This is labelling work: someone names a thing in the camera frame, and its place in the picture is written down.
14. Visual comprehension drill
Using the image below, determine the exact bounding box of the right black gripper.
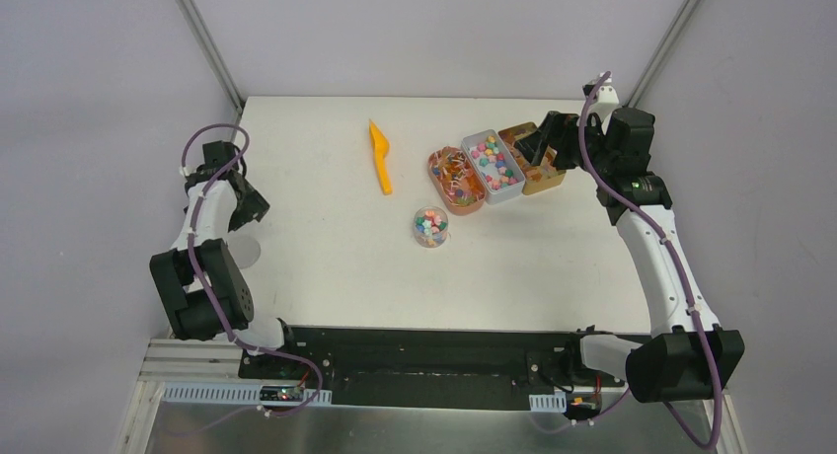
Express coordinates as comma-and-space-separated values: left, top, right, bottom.
514, 111, 616, 179

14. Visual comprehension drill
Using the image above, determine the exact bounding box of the gold tray of gummies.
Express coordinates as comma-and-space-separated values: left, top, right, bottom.
498, 122, 566, 195

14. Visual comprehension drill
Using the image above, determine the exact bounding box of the orange tray of lollipops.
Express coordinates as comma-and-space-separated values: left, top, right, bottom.
427, 146, 487, 216

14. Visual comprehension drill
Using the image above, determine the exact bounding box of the clear plastic jar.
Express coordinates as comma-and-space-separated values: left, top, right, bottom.
412, 206, 449, 249

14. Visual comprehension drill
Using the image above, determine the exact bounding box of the yellow plastic scoop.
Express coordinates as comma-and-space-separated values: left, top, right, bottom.
369, 120, 393, 195

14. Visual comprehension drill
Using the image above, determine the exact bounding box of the clear jar lid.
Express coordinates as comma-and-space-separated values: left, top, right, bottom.
227, 235, 262, 269

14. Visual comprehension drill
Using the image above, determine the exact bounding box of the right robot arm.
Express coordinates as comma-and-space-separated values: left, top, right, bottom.
513, 108, 745, 403

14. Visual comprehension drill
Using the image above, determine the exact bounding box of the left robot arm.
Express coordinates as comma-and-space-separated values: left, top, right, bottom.
149, 141, 301, 380

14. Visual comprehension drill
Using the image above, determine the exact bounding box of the white tray of star candies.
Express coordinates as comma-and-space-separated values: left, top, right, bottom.
461, 129, 525, 204

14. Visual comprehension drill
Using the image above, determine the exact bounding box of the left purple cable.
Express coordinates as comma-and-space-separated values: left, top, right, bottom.
160, 122, 325, 436

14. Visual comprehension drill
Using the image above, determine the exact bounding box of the purple cable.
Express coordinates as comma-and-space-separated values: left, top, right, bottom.
528, 70, 725, 451
160, 122, 325, 436

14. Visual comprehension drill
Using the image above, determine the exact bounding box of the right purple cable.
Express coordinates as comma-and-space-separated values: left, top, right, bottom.
528, 70, 725, 451

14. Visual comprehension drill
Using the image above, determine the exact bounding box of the aluminium frame rail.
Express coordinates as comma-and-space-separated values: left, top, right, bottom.
138, 338, 730, 395

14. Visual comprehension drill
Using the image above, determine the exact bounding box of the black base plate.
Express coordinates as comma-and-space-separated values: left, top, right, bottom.
238, 326, 624, 411

